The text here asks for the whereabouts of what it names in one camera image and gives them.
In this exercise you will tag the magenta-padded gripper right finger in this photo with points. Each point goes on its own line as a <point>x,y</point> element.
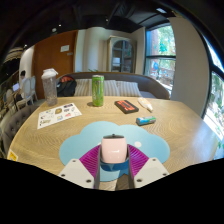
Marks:
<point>151,169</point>

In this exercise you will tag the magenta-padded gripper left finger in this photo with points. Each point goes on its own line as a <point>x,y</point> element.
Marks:
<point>76,170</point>

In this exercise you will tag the pink computer mouse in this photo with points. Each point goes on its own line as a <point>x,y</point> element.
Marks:
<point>114,149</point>

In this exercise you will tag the blue cloud-shaped mouse pad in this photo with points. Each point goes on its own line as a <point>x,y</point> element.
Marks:
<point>83,143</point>

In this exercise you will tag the small teal packet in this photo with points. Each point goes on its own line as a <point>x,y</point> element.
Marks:
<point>145,120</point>

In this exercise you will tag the white sticker sheet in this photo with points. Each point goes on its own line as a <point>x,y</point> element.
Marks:
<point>58,115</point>

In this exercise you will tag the white tube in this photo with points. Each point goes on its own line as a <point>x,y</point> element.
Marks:
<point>145,104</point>

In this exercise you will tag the black and red flat box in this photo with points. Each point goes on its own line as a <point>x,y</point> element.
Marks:
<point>126,106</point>

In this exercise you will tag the green drink can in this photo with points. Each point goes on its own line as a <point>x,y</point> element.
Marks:
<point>98,91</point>

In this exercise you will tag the striped pillow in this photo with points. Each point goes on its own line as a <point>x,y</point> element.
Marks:
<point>110,88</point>
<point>130,89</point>
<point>83,88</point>

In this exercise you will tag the grey curved sofa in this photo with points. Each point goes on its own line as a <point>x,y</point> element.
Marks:
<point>151,86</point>

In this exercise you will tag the black and orange backpack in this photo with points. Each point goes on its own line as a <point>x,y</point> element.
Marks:
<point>66,87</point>

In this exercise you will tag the clear shaker bottle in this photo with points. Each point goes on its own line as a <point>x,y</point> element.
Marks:
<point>50,88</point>

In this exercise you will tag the black framed window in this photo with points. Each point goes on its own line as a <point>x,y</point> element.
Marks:
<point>160,56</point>
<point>216,106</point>

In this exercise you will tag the white chair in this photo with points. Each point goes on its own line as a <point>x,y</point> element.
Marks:
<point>30,90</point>

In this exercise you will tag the open laptop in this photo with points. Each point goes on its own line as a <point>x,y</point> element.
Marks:
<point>15,87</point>

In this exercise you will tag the person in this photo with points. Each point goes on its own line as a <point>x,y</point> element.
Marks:
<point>22,78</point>

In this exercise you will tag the brown wooden door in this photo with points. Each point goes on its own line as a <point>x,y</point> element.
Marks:
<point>50,56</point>

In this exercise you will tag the arched glass-door cabinet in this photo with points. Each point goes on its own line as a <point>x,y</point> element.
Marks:
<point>121,55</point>

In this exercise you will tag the white paper door sign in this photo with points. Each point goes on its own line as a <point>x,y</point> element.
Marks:
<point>64,48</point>

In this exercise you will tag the ceiling spot lights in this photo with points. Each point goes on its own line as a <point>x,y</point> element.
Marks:
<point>161,10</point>

